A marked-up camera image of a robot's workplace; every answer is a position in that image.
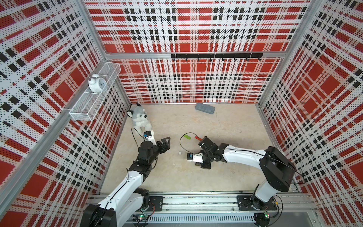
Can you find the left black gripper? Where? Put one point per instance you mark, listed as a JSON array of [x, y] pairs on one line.
[[163, 150]]

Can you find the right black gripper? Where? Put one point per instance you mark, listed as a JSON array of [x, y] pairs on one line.
[[206, 166]]

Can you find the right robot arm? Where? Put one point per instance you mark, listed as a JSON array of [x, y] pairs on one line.
[[277, 169]]

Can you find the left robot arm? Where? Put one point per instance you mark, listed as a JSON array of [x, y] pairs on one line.
[[127, 198]]

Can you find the husky plush toy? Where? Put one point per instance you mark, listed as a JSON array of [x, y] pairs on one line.
[[139, 118]]

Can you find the grey rectangular box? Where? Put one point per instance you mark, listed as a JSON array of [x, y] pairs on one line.
[[205, 108]]

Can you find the white alarm clock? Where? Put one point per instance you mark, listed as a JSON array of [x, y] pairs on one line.
[[97, 84]]

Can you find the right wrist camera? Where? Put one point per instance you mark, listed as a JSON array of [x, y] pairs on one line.
[[197, 158]]

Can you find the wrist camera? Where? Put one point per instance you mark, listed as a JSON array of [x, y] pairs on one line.
[[197, 158], [149, 136]]

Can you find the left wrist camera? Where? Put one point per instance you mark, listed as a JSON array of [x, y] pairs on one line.
[[149, 136]]

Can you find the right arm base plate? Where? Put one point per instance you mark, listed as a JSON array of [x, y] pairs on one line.
[[246, 203]]

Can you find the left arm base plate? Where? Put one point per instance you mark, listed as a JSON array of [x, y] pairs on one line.
[[155, 204]]

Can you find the white wire basket shelf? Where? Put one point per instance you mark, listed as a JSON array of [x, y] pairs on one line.
[[89, 103]]

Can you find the black hook rail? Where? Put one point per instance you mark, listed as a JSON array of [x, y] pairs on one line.
[[218, 56]]

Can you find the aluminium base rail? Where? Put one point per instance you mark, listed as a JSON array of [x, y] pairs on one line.
[[226, 202]]

